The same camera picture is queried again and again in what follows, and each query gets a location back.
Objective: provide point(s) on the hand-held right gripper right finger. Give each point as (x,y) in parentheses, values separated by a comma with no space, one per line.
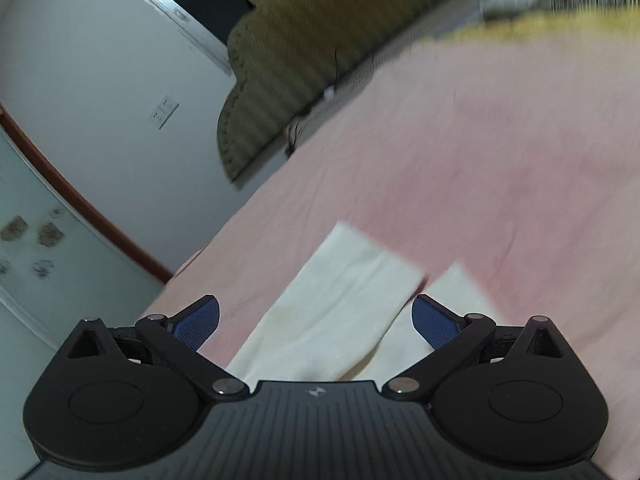
(434,322)

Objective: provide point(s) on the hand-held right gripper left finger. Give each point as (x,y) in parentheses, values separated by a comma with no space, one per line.
(196,321)

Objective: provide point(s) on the cream white pants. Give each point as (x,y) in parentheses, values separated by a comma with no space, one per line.
(345,310)

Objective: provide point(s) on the pink bed sheet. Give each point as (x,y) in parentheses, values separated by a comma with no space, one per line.
(450,185)

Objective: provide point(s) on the brown wooden baseboard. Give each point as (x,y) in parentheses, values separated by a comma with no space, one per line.
(75,200)

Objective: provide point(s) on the olive striped headboard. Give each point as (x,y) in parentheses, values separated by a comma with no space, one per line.
(285,70)

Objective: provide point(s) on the yellow blanket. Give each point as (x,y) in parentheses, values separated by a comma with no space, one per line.
(545,27)

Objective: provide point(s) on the white wall socket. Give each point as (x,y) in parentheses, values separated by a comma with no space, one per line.
(163,110)

